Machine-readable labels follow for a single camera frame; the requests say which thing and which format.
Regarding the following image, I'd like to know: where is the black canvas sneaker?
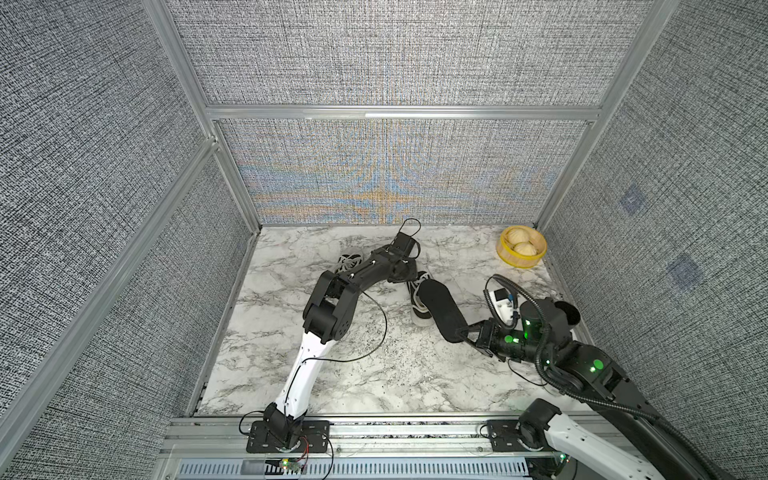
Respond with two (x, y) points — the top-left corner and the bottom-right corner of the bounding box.
(334, 251), (365, 274)
(406, 271), (433, 328)

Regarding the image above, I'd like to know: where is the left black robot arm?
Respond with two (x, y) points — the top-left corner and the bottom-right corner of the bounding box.
(263, 238), (421, 449)

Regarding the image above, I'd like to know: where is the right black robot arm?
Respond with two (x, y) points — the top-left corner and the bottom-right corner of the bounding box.
(465, 298), (731, 479)

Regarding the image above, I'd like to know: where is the lower beige bun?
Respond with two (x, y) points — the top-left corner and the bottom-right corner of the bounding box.
(513, 242), (538, 257)

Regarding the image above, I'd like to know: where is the beige bun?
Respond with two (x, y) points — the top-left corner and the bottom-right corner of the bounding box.
(505, 227), (530, 246)
(513, 242), (538, 257)

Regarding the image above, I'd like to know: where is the yellow bamboo steamer basket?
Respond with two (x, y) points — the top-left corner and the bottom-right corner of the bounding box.
(496, 225), (548, 269)

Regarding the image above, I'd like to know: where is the upper beige bun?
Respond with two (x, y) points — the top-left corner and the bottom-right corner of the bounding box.
(505, 227), (530, 246)

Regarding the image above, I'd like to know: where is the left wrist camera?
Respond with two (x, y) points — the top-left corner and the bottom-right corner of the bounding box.
(391, 232), (419, 258)

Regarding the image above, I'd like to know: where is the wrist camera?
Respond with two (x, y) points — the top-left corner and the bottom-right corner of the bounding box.
(391, 232), (419, 258)
(491, 288), (519, 326)

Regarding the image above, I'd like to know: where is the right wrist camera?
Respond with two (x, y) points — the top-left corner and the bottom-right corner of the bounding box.
(491, 288), (519, 326)

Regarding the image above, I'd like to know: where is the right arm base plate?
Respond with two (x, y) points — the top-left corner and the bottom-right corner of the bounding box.
(480, 419), (555, 453)

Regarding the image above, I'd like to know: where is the white slotted cable duct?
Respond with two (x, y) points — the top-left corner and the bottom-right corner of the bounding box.
(175, 457), (531, 479)

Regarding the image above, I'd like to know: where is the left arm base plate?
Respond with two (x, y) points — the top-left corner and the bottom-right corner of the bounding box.
(245, 420), (331, 454)

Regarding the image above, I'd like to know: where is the aluminium front rail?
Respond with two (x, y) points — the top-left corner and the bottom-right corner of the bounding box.
(158, 412), (655, 460)

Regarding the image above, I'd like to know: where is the aluminium enclosure frame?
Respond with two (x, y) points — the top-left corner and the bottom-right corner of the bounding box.
(1, 1), (673, 479)

